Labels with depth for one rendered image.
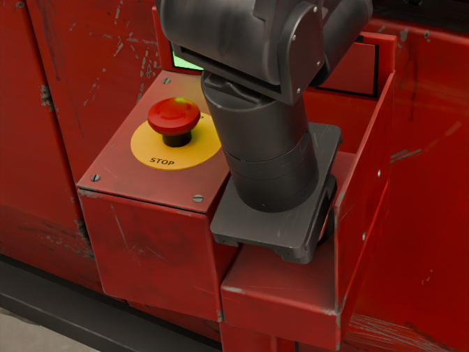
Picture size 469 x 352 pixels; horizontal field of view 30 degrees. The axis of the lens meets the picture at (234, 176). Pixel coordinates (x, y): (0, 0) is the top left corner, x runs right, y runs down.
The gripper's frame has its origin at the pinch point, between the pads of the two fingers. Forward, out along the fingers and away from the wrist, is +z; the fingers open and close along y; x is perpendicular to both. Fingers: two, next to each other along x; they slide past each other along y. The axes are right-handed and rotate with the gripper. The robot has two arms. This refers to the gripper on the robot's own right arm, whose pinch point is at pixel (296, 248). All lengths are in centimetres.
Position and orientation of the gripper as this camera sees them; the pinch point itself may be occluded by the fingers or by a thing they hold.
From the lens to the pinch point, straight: 66.8
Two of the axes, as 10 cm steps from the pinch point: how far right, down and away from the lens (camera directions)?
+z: 2.0, 5.9, 7.8
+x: -9.2, -1.5, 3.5
